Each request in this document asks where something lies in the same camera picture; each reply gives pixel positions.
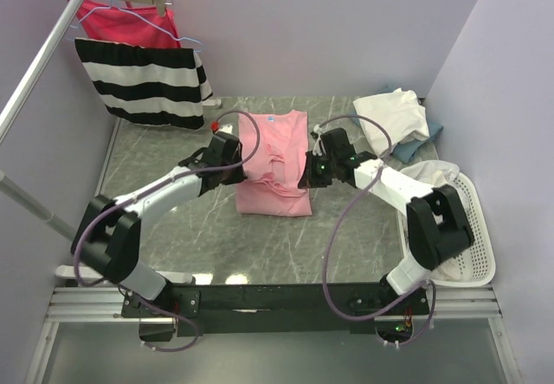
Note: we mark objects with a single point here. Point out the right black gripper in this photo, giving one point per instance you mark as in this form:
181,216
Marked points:
309,178

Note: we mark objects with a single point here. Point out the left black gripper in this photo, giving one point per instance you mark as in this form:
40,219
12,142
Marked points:
239,176

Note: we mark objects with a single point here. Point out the pink t shirt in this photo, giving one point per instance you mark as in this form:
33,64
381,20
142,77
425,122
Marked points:
279,144

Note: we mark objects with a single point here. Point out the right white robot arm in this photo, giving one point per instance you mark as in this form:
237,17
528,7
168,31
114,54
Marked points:
437,223

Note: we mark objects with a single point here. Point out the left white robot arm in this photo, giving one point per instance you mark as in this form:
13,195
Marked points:
108,237

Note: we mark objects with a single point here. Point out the folded blue t shirt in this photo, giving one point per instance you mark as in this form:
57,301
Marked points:
404,152

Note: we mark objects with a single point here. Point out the folded white t shirt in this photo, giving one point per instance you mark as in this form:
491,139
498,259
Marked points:
399,113

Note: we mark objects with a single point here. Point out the black white striped garment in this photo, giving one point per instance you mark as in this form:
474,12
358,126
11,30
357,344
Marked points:
147,86

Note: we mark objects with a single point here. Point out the red hanging garment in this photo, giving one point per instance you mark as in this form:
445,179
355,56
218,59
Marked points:
142,27

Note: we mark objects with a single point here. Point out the black base beam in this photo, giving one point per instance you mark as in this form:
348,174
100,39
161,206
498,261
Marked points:
225,309

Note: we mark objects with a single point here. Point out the white laundry basket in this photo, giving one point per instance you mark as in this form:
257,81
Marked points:
474,267

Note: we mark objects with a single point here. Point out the metal clothes rack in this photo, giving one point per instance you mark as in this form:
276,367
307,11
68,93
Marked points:
54,128

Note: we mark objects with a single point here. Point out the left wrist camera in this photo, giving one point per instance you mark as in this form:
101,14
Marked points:
223,128

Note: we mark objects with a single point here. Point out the blue wire hanger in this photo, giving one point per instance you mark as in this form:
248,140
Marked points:
184,41

